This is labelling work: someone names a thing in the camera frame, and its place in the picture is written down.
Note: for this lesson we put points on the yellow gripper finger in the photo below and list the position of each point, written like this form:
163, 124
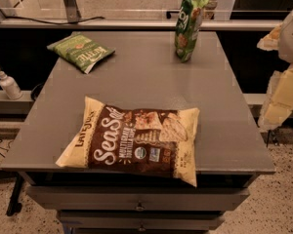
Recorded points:
271, 41
278, 104

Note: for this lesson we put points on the brown sea salt chip bag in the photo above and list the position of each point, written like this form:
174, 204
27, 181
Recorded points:
153, 142

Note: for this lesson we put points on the green jalapeno kettle chip bag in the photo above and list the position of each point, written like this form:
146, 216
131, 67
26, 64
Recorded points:
80, 51

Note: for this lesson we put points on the green standing snack bag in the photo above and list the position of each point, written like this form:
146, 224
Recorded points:
187, 27

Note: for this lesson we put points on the grey lower drawer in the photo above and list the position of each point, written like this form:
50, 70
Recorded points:
140, 221

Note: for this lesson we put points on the grey drawer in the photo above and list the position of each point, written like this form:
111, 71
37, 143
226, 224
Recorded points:
140, 221
137, 198

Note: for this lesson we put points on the grey upper drawer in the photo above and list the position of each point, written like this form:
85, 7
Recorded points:
137, 198

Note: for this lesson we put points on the white pump bottle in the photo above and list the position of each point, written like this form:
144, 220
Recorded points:
9, 86

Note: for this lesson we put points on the black table leg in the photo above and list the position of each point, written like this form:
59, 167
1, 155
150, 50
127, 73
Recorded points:
15, 206

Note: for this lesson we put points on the metal frame leg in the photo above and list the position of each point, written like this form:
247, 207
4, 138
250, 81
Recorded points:
72, 12

